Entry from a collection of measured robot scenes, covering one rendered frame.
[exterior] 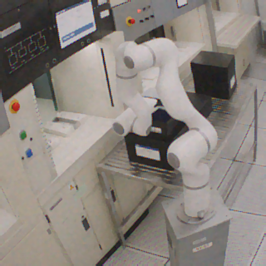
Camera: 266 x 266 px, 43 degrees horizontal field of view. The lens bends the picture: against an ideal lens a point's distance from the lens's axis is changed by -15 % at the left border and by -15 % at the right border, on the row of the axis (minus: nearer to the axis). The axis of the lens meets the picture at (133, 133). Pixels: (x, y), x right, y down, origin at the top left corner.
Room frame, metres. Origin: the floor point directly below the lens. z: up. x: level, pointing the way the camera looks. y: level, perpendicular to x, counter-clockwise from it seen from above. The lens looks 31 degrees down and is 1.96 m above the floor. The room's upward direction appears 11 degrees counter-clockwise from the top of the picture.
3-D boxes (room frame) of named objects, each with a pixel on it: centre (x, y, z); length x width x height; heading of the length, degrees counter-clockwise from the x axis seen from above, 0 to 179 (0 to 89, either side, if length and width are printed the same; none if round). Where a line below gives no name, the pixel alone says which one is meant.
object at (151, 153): (1.73, -0.14, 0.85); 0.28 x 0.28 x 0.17; 51
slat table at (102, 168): (2.05, -0.40, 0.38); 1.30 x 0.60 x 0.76; 143
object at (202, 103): (2.06, -0.33, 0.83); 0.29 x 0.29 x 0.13; 51
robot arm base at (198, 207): (1.20, -0.22, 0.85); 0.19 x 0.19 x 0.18
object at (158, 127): (1.73, -0.14, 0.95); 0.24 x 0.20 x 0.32; 51
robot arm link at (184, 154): (1.19, -0.20, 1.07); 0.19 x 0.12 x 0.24; 125
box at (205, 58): (2.37, -0.66, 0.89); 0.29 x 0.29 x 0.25; 56
